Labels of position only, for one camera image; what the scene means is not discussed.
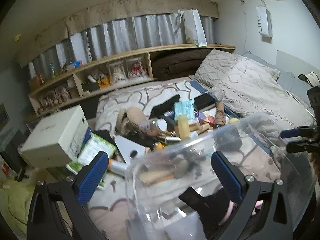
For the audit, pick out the beige printed valance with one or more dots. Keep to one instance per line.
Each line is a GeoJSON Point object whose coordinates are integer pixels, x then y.
{"type": "Point", "coordinates": [125, 7]}

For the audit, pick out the black pouch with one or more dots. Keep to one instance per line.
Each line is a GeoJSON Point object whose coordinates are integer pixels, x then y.
{"type": "Point", "coordinates": [162, 107]}

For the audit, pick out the jar with red doll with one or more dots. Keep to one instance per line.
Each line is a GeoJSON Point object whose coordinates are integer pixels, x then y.
{"type": "Point", "coordinates": [136, 67]}

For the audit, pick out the light green bedding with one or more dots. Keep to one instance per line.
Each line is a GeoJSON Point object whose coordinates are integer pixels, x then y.
{"type": "Point", "coordinates": [15, 205]}

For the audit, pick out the green bottle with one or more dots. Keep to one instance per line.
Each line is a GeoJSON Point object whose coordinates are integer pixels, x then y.
{"type": "Point", "coordinates": [52, 70]}

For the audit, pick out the yellow bin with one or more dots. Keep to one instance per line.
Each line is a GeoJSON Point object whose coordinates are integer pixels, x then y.
{"type": "Point", "coordinates": [103, 83]}

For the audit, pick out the row of boxed figurines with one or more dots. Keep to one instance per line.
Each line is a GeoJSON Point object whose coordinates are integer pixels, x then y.
{"type": "Point", "coordinates": [55, 96]}

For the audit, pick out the teal face mask pack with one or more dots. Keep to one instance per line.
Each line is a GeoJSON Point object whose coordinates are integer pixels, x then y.
{"type": "Point", "coordinates": [183, 110]}

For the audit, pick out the wooden brush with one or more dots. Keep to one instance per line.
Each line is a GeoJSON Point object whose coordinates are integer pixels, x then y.
{"type": "Point", "coordinates": [155, 177]}

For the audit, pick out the green tissue pack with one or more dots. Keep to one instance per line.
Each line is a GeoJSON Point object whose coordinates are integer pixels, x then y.
{"type": "Point", "coordinates": [97, 147]}

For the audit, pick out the black rectangular box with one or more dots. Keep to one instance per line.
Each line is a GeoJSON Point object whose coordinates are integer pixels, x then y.
{"type": "Point", "coordinates": [204, 100]}

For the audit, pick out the red colourful packet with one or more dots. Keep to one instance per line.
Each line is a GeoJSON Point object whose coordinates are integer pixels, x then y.
{"type": "Point", "coordinates": [205, 118]}

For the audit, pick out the wooden shelf unit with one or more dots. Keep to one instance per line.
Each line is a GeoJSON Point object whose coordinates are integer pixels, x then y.
{"type": "Point", "coordinates": [130, 53]}

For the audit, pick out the silver tube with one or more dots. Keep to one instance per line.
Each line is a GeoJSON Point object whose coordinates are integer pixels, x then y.
{"type": "Point", "coordinates": [118, 167]}

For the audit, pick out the clear bottle with white cap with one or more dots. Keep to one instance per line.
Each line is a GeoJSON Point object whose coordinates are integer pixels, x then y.
{"type": "Point", "coordinates": [152, 127]}

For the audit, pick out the brown plush toy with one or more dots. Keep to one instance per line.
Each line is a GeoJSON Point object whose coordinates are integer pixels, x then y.
{"type": "Point", "coordinates": [132, 118]}

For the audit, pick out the grey curtain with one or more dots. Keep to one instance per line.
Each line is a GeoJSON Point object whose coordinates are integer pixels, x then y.
{"type": "Point", "coordinates": [150, 30]}

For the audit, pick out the white wall hanging sign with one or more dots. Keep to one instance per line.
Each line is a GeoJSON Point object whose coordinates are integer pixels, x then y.
{"type": "Point", "coordinates": [264, 21]}

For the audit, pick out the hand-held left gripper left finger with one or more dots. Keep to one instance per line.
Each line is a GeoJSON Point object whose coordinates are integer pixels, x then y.
{"type": "Point", "coordinates": [93, 175]}

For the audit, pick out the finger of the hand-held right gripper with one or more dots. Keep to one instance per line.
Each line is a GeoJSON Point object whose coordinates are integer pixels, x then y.
{"type": "Point", "coordinates": [290, 133]}
{"type": "Point", "coordinates": [305, 145]}

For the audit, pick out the brown folded blanket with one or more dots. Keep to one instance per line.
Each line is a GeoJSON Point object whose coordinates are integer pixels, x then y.
{"type": "Point", "coordinates": [175, 65]}

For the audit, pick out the snack bag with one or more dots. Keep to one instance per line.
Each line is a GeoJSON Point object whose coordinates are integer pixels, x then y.
{"type": "Point", "coordinates": [34, 82]}

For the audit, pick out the clear plastic storage box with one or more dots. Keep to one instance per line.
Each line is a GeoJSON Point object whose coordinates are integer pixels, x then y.
{"type": "Point", "coordinates": [175, 152]}

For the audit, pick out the jar with white doll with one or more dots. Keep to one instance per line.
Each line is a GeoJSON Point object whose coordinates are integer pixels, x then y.
{"type": "Point", "coordinates": [116, 72]}

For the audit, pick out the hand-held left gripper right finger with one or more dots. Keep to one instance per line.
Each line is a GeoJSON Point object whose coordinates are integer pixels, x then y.
{"type": "Point", "coordinates": [225, 177]}

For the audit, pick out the blue box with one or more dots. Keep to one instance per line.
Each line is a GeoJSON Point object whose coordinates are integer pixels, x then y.
{"type": "Point", "coordinates": [74, 64]}

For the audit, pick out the beige textured pillows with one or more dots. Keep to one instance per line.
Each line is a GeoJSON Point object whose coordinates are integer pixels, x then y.
{"type": "Point", "coordinates": [250, 87]}

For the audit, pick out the grey pillow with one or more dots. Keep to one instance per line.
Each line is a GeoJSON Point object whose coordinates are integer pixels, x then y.
{"type": "Point", "coordinates": [287, 80]}

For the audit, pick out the white paper bag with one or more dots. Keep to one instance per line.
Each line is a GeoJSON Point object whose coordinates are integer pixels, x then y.
{"type": "Point", "coordinates": [193, 27]}

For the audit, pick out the translucent yellow tape roll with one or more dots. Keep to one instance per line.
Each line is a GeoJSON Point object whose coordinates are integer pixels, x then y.
{"type": "Point", "coordinates": [183, 127]}

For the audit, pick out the yellow ceiling fixture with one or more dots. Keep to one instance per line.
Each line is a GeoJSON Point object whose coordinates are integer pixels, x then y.
{"type": "Point", "coordinates": [17, 37]}

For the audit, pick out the white shoe box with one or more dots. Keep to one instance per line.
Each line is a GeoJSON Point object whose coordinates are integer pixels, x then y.
{"type": "Point", "coordinates": [52, 135]}

